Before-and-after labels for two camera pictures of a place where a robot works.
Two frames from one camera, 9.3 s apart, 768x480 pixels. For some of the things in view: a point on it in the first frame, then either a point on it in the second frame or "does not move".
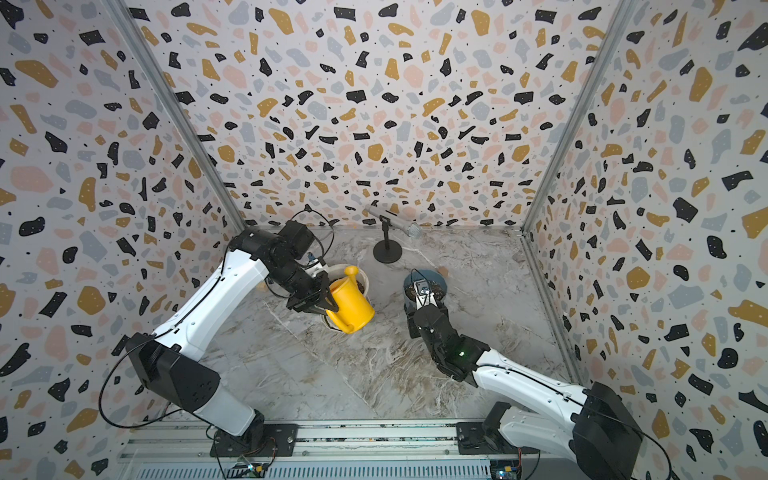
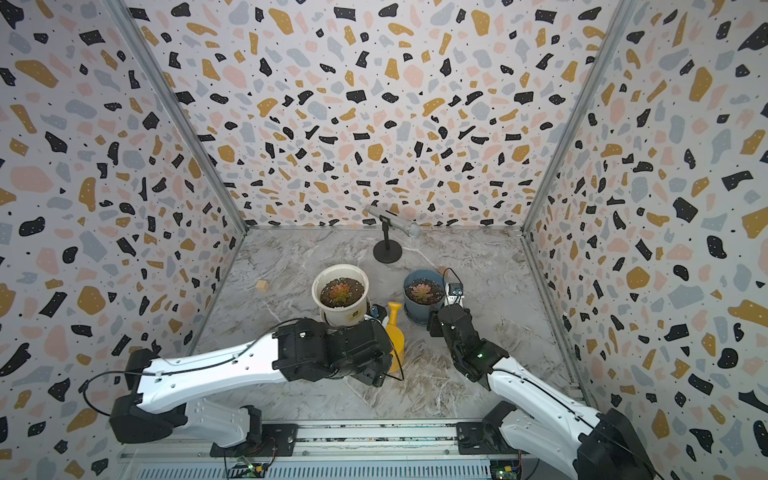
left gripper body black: [308, 291] → [374, 374]
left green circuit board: [255, 470] does not move
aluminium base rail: [382, 451] does not move
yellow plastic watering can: [354, 309] → [396, 338]
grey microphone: [411, 229] does not move
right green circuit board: [505, 469] does not move
